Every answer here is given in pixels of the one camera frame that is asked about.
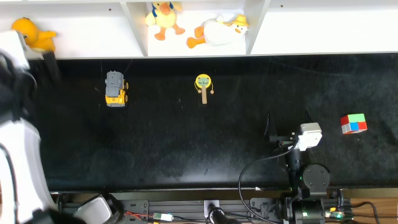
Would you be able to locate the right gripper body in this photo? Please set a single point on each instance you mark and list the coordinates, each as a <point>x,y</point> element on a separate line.
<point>284,140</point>

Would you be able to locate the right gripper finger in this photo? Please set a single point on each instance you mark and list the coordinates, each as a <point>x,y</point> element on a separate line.
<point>270,129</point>
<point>308,118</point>

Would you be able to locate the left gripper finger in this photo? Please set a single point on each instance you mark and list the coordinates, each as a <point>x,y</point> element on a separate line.
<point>51,65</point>

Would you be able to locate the yellow rubber duck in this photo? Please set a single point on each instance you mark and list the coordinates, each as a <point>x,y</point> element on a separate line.
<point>34,35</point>

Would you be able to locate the many-coloured puzzle cube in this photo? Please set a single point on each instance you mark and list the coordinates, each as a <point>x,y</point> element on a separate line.
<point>353,124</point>

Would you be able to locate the grey and yellow toy truck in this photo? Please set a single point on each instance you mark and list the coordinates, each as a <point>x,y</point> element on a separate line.
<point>114,90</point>

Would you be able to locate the yellow rattle drum toy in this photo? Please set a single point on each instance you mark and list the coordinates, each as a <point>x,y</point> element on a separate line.
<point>203,83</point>

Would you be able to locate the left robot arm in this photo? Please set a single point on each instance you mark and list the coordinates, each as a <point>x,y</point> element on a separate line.
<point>21,155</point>

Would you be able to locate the white shelf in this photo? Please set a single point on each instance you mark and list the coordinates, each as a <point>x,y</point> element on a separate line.
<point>311,31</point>

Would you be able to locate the white plush duck yellow hat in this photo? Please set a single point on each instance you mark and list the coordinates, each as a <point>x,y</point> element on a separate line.
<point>222,31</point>

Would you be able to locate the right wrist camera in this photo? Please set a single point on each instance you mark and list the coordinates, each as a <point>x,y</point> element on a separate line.
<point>308,135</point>

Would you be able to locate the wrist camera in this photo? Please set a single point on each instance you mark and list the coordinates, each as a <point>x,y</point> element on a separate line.
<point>12,48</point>
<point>308,135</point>

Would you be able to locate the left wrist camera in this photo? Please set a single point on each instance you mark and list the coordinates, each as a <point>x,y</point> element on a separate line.
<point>12,48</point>

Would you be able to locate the mounting rail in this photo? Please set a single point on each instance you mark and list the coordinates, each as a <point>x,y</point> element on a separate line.
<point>186,208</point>

